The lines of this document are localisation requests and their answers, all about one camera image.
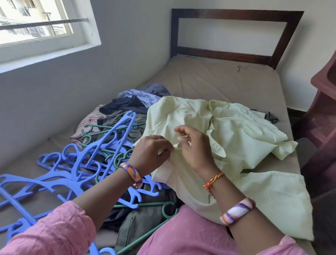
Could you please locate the person's right hand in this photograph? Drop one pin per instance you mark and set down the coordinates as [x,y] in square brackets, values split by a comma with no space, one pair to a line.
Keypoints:
[197,150]

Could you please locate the person's left hand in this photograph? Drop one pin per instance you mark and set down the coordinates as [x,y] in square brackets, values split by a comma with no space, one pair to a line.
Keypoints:
[149,155]

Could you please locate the light yellow shirt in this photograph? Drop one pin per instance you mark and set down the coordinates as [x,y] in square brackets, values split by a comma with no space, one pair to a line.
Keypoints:
[252,136]

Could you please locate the blue floral patterned garment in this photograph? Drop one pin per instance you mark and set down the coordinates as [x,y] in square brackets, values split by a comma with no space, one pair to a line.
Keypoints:
[139,96]

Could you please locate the olive green button shirt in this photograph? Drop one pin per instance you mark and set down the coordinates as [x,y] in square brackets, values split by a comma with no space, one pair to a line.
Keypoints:
[139,220]

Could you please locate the blue striped shirt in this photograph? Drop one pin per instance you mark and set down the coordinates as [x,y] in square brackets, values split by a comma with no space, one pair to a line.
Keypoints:
[157,88]

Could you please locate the pink floral striped garment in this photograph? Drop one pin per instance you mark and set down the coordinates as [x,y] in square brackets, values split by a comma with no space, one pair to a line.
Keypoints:
[86,123]

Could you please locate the olive green t-shirt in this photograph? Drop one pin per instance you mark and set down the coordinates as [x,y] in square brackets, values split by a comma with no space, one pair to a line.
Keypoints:
[270,116]

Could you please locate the pile of blue hangers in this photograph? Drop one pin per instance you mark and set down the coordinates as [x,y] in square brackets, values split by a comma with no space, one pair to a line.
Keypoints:
[57,178]

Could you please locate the person's right forearm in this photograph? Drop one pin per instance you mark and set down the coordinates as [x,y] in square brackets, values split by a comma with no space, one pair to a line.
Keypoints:
[246,220]

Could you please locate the person's left forearm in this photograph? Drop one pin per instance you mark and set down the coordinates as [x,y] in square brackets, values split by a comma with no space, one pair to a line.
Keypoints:
[105,199]

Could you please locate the bed with beige sheet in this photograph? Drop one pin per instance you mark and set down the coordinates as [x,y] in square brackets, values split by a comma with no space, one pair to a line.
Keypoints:
[220,79]

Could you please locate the dark wooden bed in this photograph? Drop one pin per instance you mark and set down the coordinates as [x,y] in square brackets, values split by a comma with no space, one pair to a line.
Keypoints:
[236,16]

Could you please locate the striped orange purple bangle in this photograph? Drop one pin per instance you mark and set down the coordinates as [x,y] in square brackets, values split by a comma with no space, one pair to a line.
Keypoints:
[130,171]

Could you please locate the striped white purple bangle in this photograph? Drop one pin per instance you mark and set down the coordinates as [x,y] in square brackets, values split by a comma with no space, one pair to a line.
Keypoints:
[237,210]

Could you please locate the maroon plastic chair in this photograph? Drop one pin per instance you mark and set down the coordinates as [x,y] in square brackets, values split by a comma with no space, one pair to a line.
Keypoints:
[323,121]

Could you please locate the white framed window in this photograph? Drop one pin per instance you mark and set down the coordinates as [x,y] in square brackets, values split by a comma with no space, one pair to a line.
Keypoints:
[42,44]

